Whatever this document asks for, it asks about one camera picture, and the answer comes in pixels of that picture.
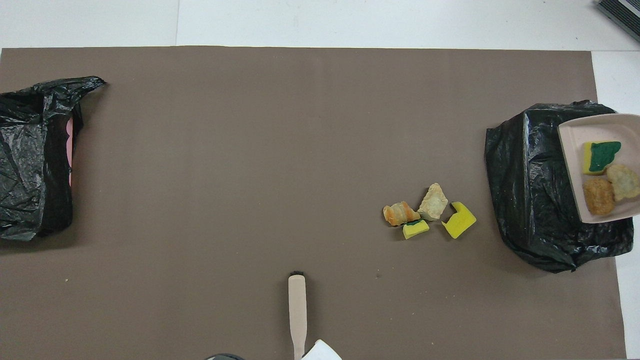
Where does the orange toasted bread piece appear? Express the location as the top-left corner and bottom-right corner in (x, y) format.
(382, 201), (421, 227)

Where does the small yellow green sponge piece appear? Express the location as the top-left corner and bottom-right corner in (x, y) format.
(402, 219), (430, 240)

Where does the pale bread piece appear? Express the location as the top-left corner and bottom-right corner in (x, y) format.
(417, 183), (449, 222)

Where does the beige hand brush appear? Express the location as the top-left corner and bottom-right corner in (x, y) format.
(288, 271), (308, 360)

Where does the notched yellow sponge piece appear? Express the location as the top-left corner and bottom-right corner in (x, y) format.
(441, 201), (477, 240)

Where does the beige plastic dustpan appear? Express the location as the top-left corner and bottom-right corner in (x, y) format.
(557, 113), (640, 224)

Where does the brown fried nugget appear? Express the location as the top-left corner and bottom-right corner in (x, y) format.
(582, 177), (616, 216)

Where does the large yellow green sponge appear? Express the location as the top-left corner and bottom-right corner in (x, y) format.
(582, 141), (622, 176)

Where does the pale striped bread chunk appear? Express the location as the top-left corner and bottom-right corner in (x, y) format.
(606, 164), (640, 202)

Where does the black bag lined pink bin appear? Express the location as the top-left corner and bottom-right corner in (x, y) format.
(0, 76), (107, 242)

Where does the brown table mat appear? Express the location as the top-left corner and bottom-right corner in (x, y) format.
(0, 46), (628, 360)

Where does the dark grey ribbed panel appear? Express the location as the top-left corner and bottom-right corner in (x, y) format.
(595, 0), (640, 43)

